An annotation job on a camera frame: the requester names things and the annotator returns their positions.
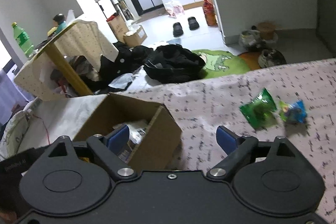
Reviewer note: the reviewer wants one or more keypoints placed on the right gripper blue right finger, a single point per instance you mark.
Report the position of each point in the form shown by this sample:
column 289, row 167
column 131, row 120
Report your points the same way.
column 239, row 151

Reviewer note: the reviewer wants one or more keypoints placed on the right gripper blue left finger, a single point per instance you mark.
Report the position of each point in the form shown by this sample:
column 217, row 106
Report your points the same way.
column 105, row 150

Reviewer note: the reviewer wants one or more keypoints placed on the white black-label snack packet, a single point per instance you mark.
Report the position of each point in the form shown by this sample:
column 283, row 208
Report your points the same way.
column 131, row 133

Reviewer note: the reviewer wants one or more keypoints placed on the brown cardboard box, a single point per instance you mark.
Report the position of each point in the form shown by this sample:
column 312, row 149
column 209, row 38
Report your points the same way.
column 152, row 136

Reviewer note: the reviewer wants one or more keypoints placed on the blue green snack packet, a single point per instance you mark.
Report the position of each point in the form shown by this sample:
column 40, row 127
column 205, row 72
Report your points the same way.
column 293, row 112

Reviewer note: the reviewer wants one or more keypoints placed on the green cartoon rug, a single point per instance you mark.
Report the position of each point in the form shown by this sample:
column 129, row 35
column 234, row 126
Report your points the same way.
column 221, row 63

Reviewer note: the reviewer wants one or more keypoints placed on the dark round basket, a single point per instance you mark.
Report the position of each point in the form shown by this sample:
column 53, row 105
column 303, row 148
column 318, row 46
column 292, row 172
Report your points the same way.
column 271, row 58

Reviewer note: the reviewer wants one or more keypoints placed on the black clothes pile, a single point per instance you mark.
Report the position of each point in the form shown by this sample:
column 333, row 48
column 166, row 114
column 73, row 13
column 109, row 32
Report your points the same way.
column 166, row 64

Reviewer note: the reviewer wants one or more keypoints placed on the grey plastic bag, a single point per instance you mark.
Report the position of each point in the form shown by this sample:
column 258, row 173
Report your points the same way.
column 249, row 39

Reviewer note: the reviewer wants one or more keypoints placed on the small cardboard box floor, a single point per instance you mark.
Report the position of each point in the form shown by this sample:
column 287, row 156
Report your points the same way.
column 135, row 37

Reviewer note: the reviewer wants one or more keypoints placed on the round yellow side table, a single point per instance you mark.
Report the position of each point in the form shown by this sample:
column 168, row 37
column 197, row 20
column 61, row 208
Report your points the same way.
column 51, row 50

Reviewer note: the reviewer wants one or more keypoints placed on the green soda bottle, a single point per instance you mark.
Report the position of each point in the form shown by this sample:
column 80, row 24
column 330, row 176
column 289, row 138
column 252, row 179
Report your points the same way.
column 23, row 40

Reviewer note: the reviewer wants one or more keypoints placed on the left black shoe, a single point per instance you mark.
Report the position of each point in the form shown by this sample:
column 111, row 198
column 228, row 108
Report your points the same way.
column 177, row 30

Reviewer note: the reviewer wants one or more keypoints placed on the black shoe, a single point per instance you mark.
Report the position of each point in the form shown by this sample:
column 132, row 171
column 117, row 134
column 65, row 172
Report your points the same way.
column 177, row 30
column 193, row 23

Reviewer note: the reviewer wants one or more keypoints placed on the right black shoe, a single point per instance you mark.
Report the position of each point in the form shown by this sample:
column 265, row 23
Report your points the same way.
column 193, row 23

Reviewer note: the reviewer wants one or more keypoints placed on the pink plastic bag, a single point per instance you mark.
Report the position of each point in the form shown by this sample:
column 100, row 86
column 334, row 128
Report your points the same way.
column 174, row 9

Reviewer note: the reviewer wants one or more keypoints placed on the brown pot by wall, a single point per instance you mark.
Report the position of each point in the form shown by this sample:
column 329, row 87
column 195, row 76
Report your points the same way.
column 266, row 30

